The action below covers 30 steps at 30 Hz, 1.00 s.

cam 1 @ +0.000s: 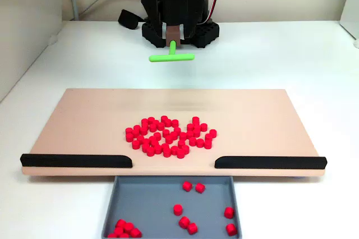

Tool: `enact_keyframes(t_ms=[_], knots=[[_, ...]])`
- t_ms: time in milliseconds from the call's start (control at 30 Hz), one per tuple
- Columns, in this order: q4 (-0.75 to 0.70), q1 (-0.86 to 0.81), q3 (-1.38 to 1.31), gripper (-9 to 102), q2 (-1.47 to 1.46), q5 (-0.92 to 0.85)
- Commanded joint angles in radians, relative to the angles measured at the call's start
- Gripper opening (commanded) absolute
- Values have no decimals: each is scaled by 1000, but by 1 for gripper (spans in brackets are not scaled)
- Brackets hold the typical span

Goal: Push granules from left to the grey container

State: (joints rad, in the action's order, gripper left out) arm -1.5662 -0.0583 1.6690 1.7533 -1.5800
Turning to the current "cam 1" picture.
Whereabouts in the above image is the green T-shaped pusher tool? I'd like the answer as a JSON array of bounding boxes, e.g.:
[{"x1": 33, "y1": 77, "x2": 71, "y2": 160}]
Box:
[{"x1": 148, "y1": 25, "x2": 195, "y2": 63}]

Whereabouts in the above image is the grey tray container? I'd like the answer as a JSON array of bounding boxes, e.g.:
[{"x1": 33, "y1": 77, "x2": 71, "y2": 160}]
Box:
[{"x1": 100, "y1": 175, "x2": 243, "y2": 239}]

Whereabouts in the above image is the beige board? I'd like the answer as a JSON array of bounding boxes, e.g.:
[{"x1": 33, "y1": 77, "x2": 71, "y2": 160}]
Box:
[{"x1": 21, "y1": 88, "x2": 328, "y2": 178}]

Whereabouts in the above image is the black edge rail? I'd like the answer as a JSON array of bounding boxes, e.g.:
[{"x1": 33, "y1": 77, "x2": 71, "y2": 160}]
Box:
[
  {"x1": 214, "y1": 155, "x2": 328, "y2": 170},
  {"x1": 20, "y1": 153, "x2": 133, "y2": 169}
]

